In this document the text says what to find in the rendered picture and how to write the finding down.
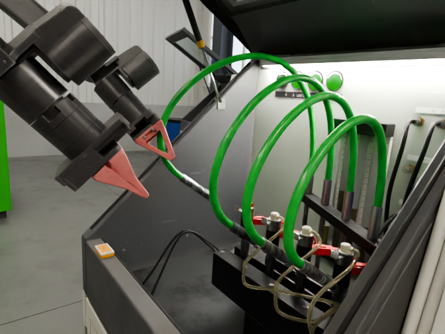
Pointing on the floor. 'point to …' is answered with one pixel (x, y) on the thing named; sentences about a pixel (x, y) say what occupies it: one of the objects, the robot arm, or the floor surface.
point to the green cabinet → (4, 167)
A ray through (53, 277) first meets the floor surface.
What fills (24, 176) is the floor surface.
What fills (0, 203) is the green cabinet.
